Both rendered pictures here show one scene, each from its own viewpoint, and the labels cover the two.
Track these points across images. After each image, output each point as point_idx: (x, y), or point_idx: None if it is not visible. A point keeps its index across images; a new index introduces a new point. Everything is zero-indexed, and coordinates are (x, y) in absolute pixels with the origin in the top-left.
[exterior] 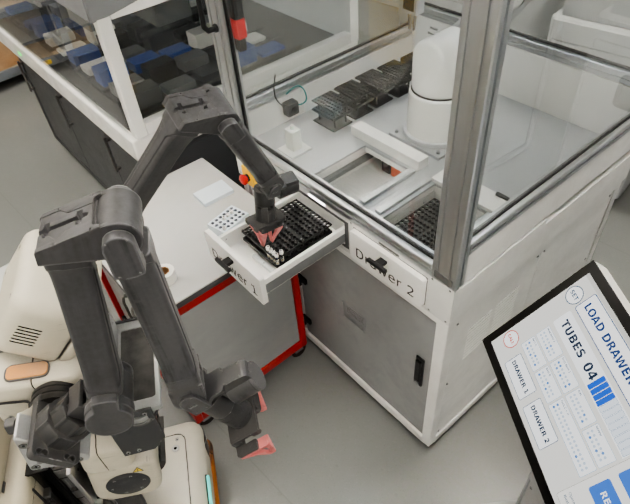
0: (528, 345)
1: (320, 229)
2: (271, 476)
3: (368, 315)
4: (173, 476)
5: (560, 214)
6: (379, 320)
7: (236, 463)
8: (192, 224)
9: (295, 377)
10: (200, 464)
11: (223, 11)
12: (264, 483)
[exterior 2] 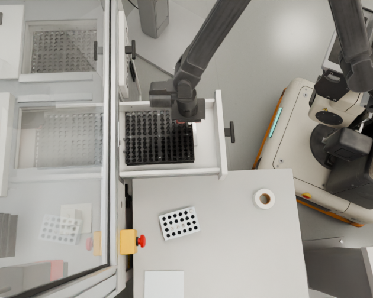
0: None
1: (137, 113)
2: (225, 144)
3: None
4: (289, 145)
5: None
6: (129, 100)
7: (238, 165)
8: (207, 253)
9: None
10: (271, 143)
11: (54, 287)
12: (231, 143)
